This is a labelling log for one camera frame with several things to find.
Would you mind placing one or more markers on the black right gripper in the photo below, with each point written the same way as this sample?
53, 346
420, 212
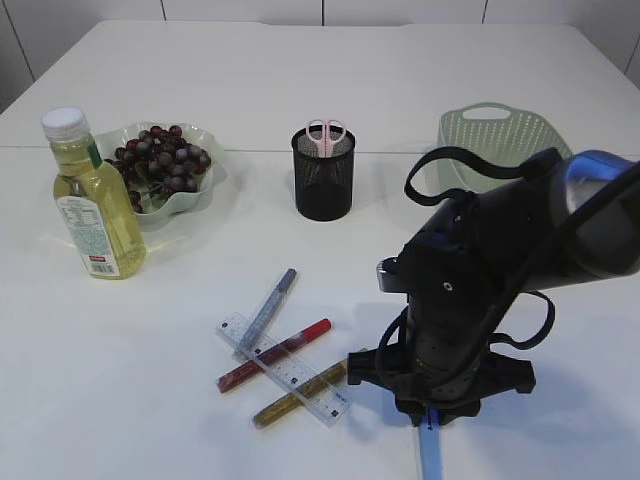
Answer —
418, 366

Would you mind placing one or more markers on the gold glitter pen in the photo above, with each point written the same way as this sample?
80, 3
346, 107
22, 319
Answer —
319, 395

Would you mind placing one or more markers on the blue scissors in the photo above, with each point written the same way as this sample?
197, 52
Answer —
430, 446

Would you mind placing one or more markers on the silver glitter pen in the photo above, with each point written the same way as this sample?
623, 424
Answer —
265, 313

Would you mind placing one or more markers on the yellow tea drink bottle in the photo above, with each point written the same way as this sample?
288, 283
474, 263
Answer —
92, 198

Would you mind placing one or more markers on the clear plastic ruler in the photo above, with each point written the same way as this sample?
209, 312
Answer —
287, 373

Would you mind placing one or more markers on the red glitter pen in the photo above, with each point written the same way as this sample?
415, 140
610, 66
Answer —
248, 369

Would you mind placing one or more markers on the black mesh pen holder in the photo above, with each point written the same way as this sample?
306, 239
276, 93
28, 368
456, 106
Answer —
323, 187

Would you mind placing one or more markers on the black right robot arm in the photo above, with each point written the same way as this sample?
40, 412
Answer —
552, 222

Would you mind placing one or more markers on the purple artificial grape bunch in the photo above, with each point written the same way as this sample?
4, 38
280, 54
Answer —
160, 160

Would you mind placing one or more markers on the pink scissors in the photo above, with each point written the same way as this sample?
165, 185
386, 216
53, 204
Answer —
319, 132

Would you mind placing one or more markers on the green woven plastic basket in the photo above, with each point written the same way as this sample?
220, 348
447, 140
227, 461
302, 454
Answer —
498, 133

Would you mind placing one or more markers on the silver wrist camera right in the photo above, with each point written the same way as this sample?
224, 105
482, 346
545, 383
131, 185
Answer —
388, 278

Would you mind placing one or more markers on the green wavy plastic plate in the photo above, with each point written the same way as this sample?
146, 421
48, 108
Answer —
195, 145

